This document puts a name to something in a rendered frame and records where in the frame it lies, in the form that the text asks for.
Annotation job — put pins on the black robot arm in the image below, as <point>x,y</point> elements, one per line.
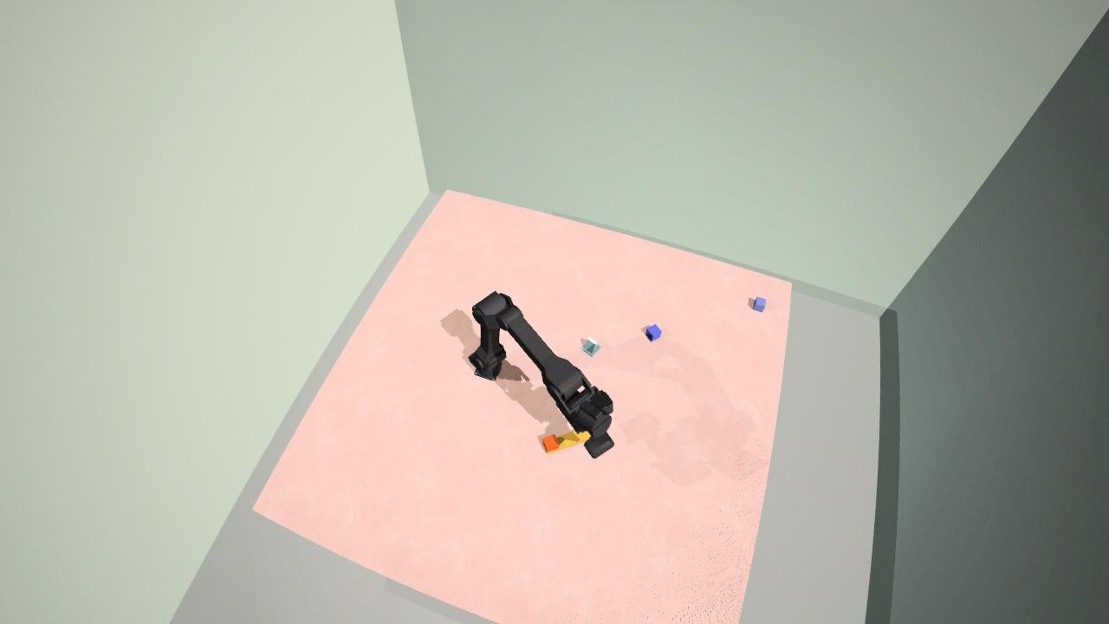
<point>590,408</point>

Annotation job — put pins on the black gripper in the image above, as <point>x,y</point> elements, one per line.
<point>596,447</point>

